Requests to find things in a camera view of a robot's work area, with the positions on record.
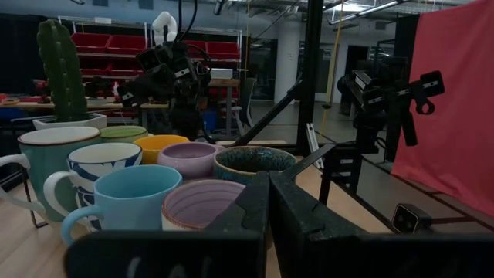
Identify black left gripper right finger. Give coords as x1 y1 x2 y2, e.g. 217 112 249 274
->
269 171 494 278

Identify dark speckled mug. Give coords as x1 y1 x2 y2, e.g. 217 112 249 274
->
213 145 298 186

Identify black device with white connector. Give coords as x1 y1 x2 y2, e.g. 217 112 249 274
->
231 0 494 236

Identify green mug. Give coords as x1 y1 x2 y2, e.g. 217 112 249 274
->
99 125 149 144

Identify white hexagonal plant pot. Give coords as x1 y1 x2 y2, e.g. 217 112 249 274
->
32 113 108 131

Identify white curved object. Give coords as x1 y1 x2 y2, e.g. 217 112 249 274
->
151 10 178 46

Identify grey office chair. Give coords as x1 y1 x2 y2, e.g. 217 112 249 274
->
231 76 258 136

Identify orange mug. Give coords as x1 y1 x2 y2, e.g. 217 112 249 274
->
133 134 191 166

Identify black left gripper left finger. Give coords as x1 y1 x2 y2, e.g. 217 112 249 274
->
63 171 270 278

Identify small wooden table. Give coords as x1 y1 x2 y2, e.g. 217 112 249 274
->
208 78 242 136

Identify purple ribbed cup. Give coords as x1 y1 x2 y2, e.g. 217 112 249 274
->
161 178 248 232

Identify red storage bin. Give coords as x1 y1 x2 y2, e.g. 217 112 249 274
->
107 34 146 55
70 32 112 54
206 41 240 61

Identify light blue mug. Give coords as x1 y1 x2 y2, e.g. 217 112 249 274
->
59 164 184 246

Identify white mug with blue pattern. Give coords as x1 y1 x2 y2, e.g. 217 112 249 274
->
42 141 144 232

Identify lilac mug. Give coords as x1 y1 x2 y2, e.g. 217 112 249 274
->
157 141 227 181

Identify green cactus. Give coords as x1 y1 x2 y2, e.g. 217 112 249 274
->
36 19 89 123

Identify small black camera box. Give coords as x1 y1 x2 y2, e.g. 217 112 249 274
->
391 203 433 236

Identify white column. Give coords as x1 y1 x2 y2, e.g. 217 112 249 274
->
273 26 301 104

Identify red curtain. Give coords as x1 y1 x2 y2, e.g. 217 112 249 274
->
391 0 494 217

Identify long wooden workbench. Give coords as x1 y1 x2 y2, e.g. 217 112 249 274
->
0 94 171 117

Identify silver aluminium extrusion piece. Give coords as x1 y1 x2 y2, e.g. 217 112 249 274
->
305 122 324 170

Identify teal mug with white handle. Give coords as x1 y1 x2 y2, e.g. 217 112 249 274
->
0 126 102 225

